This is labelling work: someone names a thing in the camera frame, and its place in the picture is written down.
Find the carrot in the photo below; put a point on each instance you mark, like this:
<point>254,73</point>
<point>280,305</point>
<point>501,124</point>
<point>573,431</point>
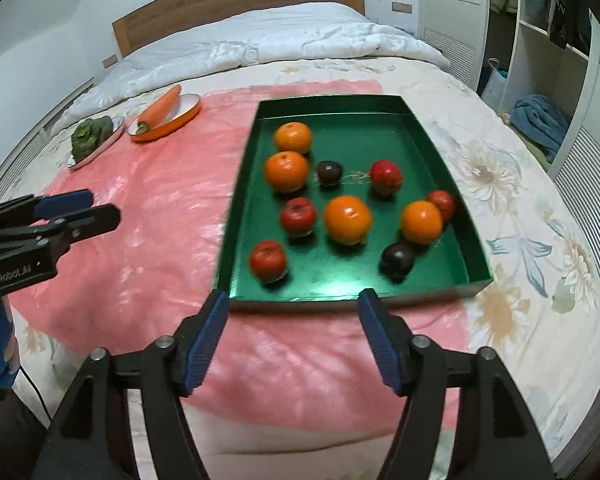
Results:
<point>160,107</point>

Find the person's left hand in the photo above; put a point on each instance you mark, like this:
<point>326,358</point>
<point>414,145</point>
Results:
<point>0,345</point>

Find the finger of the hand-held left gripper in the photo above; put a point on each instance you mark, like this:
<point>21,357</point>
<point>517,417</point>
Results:
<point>65,202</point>
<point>95,220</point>

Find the dark plum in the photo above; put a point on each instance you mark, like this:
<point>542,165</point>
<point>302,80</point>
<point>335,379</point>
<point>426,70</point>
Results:
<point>397,259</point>
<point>328,172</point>

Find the wall socket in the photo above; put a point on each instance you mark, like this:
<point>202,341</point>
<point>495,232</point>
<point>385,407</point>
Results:
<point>401,7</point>
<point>110,61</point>

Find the green leafy vegetable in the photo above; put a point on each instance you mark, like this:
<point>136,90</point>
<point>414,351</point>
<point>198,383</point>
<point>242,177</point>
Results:
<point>91,135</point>

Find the orange rimmed plate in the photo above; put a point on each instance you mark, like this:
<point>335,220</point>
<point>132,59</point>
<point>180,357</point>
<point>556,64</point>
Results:
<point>180,112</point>

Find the white plate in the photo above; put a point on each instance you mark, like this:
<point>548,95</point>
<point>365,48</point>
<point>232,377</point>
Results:
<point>105,147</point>

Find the blue towel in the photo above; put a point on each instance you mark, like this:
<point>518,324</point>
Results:
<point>540,120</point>

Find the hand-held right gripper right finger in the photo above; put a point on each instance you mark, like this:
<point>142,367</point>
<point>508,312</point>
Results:
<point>382,345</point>

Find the white duvet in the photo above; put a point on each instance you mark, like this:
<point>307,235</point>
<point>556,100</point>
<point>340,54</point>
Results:
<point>260,45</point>

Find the wooden headboard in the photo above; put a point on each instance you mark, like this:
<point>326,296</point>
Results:
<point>240,5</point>

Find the pink cloth mat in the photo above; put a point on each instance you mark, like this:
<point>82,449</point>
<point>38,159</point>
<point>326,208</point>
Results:
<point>155,220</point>

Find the green tray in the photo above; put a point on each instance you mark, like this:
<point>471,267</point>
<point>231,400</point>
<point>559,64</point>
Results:
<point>330,270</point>

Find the orange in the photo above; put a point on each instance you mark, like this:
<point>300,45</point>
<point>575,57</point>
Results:
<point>421,222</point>
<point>293,137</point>
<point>286,171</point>
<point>347,220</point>

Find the teal bag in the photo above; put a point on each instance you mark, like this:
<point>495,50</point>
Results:
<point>495,82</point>

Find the dark hanging garments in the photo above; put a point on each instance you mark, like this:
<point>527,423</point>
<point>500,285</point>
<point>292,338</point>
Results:
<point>572,20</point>

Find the white wardrobe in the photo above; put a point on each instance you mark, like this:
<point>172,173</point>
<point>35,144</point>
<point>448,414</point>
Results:
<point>455,10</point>

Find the white slatted cabinet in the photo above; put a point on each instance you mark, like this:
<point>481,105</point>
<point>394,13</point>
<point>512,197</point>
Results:
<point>30,135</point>

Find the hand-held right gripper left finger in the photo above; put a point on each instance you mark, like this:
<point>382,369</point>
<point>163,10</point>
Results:
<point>207,345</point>

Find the red apple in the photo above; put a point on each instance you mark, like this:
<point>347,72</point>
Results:
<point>267,260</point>
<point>386,177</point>
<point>445,202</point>
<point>298,216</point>

